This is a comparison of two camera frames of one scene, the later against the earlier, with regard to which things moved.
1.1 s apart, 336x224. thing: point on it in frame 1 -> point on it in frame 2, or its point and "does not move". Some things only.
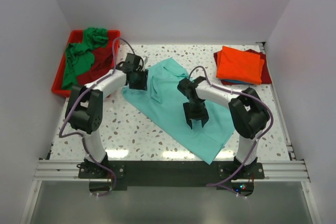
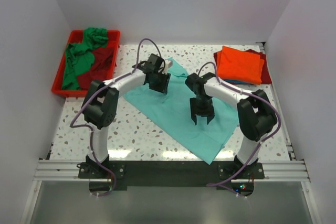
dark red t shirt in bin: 102,65 does not move
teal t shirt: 163,101 does not move
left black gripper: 142,85 -> 163,86
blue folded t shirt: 241,82 does not move
